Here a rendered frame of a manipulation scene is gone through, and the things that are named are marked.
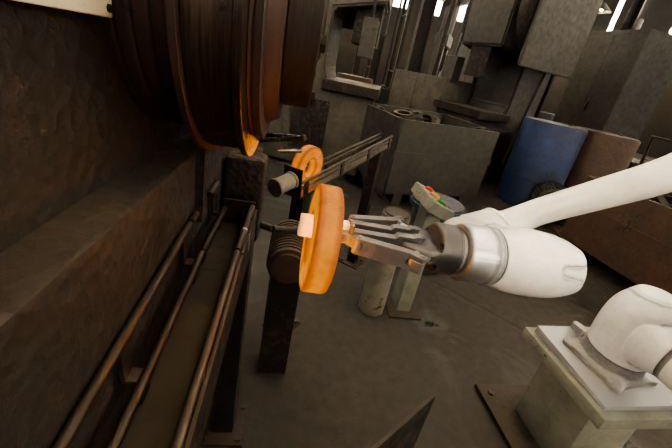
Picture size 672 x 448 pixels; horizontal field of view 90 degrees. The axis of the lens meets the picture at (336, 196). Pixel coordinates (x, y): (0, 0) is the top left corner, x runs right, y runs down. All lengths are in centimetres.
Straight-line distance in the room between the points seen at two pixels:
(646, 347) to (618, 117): 434
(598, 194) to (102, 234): 76
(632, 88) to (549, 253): 488
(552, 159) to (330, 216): 356
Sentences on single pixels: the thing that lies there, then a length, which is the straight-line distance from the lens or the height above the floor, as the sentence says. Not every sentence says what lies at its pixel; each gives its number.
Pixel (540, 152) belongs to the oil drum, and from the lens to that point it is 387.
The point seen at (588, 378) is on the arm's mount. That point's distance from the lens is 130.
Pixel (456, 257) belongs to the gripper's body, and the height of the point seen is 84.
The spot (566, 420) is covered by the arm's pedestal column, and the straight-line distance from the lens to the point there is 142.
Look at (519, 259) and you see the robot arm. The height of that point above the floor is 85.
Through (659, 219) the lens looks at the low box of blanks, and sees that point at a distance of 283.
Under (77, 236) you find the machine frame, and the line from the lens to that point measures 39.
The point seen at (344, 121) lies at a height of 54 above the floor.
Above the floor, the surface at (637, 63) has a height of 164.
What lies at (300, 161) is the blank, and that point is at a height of 74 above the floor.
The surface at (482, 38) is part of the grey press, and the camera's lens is 426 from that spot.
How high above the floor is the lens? 106
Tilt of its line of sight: 22 degrees down
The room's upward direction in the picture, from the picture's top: 11 degrees clockwise
